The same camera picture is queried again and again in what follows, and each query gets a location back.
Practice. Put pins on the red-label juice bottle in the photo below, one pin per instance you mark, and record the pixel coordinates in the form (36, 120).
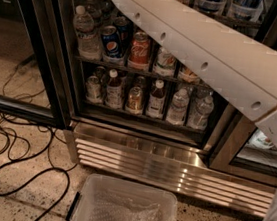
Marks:
(114, 90)

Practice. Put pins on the blue pepsi can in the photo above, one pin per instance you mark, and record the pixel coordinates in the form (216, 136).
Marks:
(111, 41)
(123, 26)

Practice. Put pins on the silver can bottom shelf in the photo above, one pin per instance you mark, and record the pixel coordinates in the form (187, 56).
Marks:
(94, 90)

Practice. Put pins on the front blue pepsi can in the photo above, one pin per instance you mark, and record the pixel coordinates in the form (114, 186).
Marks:
(111, 41)

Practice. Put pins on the blue can top shelf right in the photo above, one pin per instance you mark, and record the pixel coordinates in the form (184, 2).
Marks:
(245, 10)

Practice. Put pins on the water bottle bottom shelf right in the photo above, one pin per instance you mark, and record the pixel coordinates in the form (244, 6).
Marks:
(201, 110)

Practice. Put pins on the bubble wrap sheet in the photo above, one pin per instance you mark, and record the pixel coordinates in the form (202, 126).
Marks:
(111, 207)

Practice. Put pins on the front red coke can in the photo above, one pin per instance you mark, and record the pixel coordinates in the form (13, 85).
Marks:
(140, 50)

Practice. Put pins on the water bottle bottom shelf left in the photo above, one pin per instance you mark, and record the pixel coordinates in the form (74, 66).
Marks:
(178, 108)

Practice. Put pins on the gold can bottom shelf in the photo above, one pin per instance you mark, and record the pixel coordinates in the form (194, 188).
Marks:
(135, 100)

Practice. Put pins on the open fridge door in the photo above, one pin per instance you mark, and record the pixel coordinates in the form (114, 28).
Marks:
(31, 63)

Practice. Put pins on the brown tea bottle white cap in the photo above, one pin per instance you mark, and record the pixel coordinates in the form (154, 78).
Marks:
(156, 100)

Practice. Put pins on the blue can shelf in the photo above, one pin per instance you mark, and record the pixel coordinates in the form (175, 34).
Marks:
(245, 10)
(210, 6)

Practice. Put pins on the rear blue pepsi can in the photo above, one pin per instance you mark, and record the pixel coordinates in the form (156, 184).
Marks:
(123, 26)

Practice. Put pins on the clear water bottle middle shelf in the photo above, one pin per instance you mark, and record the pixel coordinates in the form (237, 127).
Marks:
(86, 33)

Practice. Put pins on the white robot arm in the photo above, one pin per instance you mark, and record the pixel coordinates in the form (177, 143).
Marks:
(242, 70)

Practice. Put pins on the stainless steel glass-door fridge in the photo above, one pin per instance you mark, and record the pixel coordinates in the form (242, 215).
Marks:
(201, 164)

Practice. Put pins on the clear plastic storage bin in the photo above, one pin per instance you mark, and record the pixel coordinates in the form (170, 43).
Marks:
(84, 201)

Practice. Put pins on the orange gold soda can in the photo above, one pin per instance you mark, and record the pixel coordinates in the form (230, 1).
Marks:
(187, 75)

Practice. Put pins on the white green soda can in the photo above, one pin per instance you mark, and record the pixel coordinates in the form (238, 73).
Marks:
(165, 63)

